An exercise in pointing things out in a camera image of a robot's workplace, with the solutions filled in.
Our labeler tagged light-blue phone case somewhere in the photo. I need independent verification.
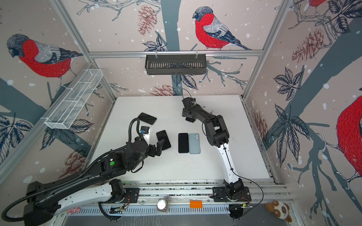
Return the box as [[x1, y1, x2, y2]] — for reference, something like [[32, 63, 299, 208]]
[[189, 133, 200, 154]]

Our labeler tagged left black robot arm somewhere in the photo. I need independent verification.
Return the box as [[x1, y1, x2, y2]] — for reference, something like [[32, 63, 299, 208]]
[[1, 118, 165, 226]]

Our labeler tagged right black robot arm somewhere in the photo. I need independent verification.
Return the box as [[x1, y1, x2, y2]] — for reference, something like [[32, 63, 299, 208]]
[[182, 97, 265, 205]]

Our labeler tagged black phone centre left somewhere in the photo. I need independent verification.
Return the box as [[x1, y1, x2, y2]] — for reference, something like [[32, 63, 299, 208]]
[[156, 130, 171, 151]]

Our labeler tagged black phone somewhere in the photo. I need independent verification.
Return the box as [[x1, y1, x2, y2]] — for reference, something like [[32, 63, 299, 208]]
[[156, 130, 171, 151], [138, 113, 157, 125]]

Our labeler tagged black phone back left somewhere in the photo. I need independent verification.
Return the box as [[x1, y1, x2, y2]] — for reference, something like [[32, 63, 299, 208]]
[[138, 113, 157, 125]]

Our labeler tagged round silver button light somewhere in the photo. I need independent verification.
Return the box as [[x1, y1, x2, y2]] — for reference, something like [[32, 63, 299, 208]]
[[157, 199, 169, 212]]

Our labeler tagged orange toy brick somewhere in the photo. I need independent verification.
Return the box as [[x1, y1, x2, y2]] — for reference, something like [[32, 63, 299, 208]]
[[189, 200, 203, 209]]

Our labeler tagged pink plush toy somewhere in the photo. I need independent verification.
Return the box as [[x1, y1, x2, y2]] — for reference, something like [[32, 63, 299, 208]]
[[67, 207, 81, 215]]

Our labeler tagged brown white plush toy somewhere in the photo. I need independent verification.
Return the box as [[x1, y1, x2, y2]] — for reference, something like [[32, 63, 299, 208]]
[[265, 200, 292, 223]]

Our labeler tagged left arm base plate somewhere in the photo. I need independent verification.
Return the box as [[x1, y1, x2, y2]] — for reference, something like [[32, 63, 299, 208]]
[[112, 188, 140, 204]]

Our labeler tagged black wall basket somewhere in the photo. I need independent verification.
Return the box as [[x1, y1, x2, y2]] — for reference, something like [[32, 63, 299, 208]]
[[145, 54, 207, 75]]

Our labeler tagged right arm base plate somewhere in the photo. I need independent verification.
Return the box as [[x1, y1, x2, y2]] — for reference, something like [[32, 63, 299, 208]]
[[210, 186, 252, 202]]

